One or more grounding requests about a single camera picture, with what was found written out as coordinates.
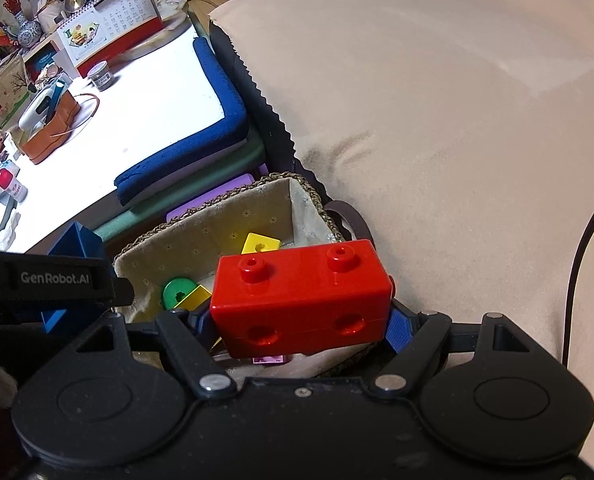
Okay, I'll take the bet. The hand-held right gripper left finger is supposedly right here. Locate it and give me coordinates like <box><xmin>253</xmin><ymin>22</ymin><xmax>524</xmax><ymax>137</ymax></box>
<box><xmin>69</xmin><ymin>309</ymin><xmax>238</xmax><ymax>401</ymax></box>

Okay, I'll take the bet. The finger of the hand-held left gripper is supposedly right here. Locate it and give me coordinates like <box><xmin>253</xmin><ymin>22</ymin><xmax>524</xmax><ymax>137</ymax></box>
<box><xmin>114</xmin><ymin>278</ymin><xmax>136</xmax><ymax>307</ymax></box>

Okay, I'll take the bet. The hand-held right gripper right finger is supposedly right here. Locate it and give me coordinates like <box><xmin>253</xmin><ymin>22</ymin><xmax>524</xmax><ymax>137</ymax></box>
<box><xmin>369</xmin><ymin>305</ymin><xmax>545</xmax><ymax>402</ymax></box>

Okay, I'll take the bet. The yellow window frame block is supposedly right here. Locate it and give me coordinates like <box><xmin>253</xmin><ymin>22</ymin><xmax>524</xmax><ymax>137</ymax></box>
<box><xmin>176</xmin><ymin>285</ymin><xmax>214</xmax><ymax>314</ymax></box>

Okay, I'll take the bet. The green disc block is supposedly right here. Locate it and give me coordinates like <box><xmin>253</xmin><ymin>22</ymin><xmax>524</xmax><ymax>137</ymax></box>
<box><xmin>161</xmin><ymin>277</ymin><xmax>198</xmax><ymax>311</ymax></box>

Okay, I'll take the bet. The blue hollow block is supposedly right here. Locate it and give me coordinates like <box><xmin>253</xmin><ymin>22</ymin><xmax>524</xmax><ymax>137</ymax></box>
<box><xmin>41</xmin><ymin>221</ymin><xmax>106</xmax><ymax>335</ymax></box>

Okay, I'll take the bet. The woven basket with floral lining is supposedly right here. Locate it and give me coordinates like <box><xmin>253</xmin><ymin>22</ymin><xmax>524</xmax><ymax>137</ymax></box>
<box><xmin>112</xmin><ymin>172</ymin><xmax>378</xmax><ymax>378</ymax></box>

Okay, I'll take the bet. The yellow cube block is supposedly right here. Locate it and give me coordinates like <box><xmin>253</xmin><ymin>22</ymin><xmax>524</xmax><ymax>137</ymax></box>
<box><xmin>240</xmin><ymin>232</ymin><xmax>282</xmax><ymax>257</ymax></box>

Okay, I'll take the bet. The long red block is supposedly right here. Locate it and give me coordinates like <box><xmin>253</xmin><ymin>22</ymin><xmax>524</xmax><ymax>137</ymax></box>
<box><xmin>210</xmin><ymin>239</ymin><xmax>396</xmax><ymax>359</ymax></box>

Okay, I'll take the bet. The green foam mat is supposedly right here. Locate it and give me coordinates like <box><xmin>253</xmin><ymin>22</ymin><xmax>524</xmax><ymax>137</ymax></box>
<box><xmin>94</xmin><ymin>135</ymin><xmax>268</xmax><ymax>244</ymax></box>

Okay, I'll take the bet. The small bottle with red cap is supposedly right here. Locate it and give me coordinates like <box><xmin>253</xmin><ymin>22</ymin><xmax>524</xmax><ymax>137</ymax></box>
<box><xmin>0</xmin><ymin>167</ymin><xmax>29</xmax><ymax>204</ymax></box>

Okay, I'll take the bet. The purple foam mat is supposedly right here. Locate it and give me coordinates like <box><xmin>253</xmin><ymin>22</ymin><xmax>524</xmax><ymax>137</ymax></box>
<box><xmin>165</xmin><ymin>162</ymin><xmax>270</xmax><ymax>224</ymax></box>

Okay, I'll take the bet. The orange leather pouch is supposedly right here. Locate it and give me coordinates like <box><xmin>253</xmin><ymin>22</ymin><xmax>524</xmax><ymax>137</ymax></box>
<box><xmin>19</xmin><ymin>91</ymin><xmax>81</xmax><ymax>165</ymax></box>

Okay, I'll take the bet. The white handheld device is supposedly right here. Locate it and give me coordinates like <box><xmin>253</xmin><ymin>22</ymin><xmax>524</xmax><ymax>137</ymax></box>
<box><xmin>17</xmin><ymin>72</ymin><xmax>70</xmax><ymax>134</ymax></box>

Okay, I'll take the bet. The card with tree drawing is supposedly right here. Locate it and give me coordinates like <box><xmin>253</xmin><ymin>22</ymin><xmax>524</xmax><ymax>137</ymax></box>
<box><xmin>0</xmin><ymin>54</ymin><xmax>32</xmax><ymax>129</ymax></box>

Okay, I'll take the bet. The beige blanket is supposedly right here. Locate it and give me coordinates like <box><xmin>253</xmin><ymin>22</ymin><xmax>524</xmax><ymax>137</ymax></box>
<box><xmin>208</xmin><ymin>0</ymin><xmax>594</xmax><ymax>392</ymax></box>

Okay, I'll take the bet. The blue cushion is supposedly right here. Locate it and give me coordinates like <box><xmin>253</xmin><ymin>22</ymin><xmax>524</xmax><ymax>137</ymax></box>
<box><xmin>114</xmin><ymin>37</ymin><xmax>250</xmax><ymax>207</ymax></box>

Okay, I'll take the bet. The small dark jar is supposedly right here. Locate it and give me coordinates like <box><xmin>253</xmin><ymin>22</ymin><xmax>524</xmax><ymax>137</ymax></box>
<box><xmin>86</xmin><ymin>60</ymin><xmax>117</xmax><ymax>93</ymax></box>

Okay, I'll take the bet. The blue and white porcelain vase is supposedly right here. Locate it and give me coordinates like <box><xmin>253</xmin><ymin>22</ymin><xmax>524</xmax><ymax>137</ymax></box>
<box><xmin>17</xmin><ymin>11</ymin><xmax>44</xmax><ymax>49</ymax></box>

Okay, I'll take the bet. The desk calendar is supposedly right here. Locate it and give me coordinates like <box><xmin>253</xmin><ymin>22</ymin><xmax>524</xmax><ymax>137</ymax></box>
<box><xmin>57</xmin><ymin>0</ymin><xmax>161</xmax><ymax>69</ymax></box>

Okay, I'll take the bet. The brown basket strap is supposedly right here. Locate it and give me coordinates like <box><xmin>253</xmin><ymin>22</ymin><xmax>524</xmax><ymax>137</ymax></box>
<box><xmin>322</xmin><ymin>199</ymin><xmax>374</xmax><ymax>252</ymax></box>

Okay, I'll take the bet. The black cable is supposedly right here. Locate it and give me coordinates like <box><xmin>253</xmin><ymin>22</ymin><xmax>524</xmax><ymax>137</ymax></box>
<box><xmin>561</xmin><ymin>194</ymin><xmax>594</xmax><ymax>370</ymax></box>

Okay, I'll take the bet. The thin orange cord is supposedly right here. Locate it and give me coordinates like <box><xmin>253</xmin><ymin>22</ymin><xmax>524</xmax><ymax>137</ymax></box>
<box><xmin>51</xmin><ymin>92</ymin><xmax>100</xmax><ymax>139</ymax></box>

